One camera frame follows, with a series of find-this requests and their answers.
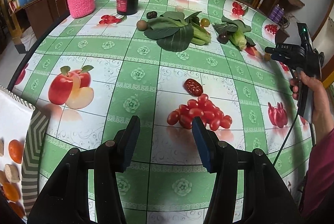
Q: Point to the red date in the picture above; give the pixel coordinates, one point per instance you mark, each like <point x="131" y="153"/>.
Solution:
<point x="193" y="87"/>

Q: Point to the red box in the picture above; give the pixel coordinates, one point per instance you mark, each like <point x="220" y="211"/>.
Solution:
<point x="13" y="6"/>

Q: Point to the green fruit-print tablecloth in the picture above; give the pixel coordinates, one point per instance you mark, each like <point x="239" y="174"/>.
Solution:
<point x="146" y="62"/>

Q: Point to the person's right forearm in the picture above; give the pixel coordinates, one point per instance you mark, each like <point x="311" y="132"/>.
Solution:
<point x="322" y="177"/>

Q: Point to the small brown fruit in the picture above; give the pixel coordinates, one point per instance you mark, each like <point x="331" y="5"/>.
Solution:
<point x="266" y="56"/>

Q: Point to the brown round fruit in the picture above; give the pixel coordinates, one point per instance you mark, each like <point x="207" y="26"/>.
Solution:
<point x="142" y="25"/>

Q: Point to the purple bottle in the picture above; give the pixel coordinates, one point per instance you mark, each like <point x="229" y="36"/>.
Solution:
<point x="274" y="12"/>
<point x="280" y="13"/>

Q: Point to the wooden cabinet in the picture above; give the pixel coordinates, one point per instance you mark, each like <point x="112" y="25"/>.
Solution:
<point x="41" y="9"/>

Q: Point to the white bucket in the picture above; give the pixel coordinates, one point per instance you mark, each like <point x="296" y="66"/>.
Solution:
<point x="24" y="38"/>

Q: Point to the beige sugarcane piece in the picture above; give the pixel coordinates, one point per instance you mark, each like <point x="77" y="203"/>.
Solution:
<point x="13" y="173"/>
<point x="1" y="147"/>

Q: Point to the dark dried date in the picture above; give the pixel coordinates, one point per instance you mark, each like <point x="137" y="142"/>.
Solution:
<point x="150" y="14"/>

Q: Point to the small bok choy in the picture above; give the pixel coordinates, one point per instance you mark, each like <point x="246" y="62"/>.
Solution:
<point x="234" y="32"/>

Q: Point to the dark purple round fruit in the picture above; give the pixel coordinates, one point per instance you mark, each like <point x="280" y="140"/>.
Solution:
<point x="223" y="38"/>

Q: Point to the small pale round piece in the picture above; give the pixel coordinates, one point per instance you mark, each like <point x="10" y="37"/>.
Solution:
<point x="179" y="8"/>

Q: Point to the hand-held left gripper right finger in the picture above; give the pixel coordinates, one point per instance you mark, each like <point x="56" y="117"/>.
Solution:
<point x="202" y="145"/>

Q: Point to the person's right hand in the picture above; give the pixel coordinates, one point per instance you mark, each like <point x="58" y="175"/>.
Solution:
<point x="321" y="98"/>

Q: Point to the white tray with striped rim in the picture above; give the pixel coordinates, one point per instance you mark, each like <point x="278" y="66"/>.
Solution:
<point x="34" y="161"/>

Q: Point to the large bok choy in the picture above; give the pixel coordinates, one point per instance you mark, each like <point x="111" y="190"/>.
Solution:
<point x="177" y="33"/>

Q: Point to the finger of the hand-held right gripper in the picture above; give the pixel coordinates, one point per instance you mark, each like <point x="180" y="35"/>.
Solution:
<point x="270" y="50"/>
<point x="276" y="56"/>

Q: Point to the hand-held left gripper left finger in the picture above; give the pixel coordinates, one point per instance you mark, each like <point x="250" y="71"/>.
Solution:
<point x="130" y="145"/>

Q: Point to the brown egg-shaped fruit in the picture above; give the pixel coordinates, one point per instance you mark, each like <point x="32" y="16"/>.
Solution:
<point x="2" y="177"/>

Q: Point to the yellow-green round fruit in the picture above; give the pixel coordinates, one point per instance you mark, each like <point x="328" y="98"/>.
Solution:
<point x="204" y="21"/>

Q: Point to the brown box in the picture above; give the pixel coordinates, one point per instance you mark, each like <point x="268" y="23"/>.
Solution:
<point x="281" y="35"/>

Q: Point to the small orange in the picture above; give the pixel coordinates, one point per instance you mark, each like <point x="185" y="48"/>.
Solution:
<point x="17" y="209"/>

